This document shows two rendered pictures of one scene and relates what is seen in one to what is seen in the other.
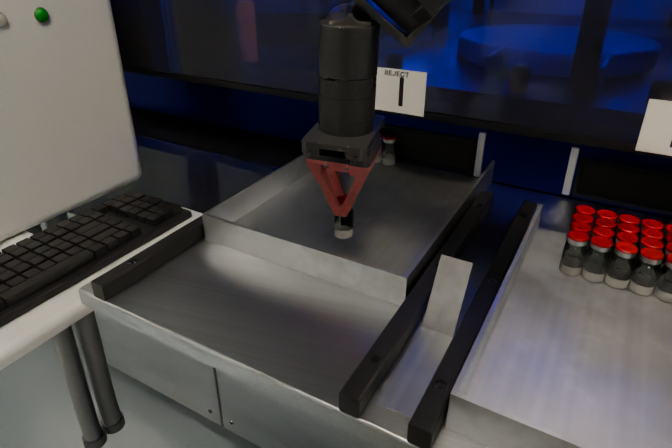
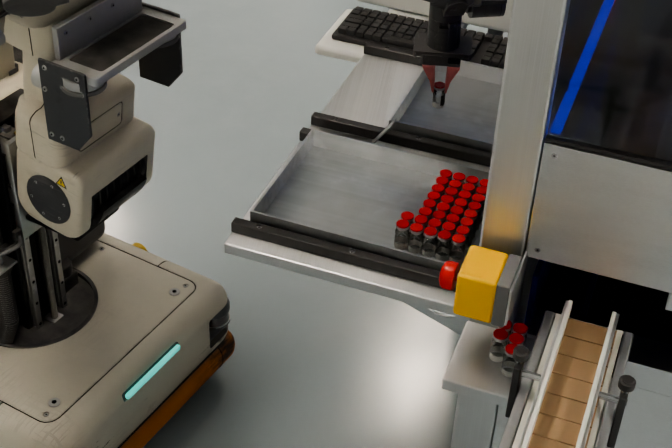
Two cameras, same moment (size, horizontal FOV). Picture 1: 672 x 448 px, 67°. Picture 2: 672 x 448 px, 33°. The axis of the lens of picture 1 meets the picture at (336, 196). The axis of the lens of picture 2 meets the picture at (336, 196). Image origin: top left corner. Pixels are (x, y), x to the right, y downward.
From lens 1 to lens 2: 191 cm
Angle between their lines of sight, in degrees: 67
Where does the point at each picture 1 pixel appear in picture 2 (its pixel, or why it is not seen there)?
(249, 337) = (351, 95)
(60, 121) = not seen: outside the picture
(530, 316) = (391, 174)
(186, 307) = (366, 75)
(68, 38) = not seen: outside the picture
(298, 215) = (472, 96)
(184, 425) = not seen: hidden behind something
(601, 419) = (324, 182)
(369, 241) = (449, 123)
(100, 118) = not seen: outside the picture
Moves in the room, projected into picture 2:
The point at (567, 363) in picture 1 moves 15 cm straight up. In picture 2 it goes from (357, 179) to (362, 104)
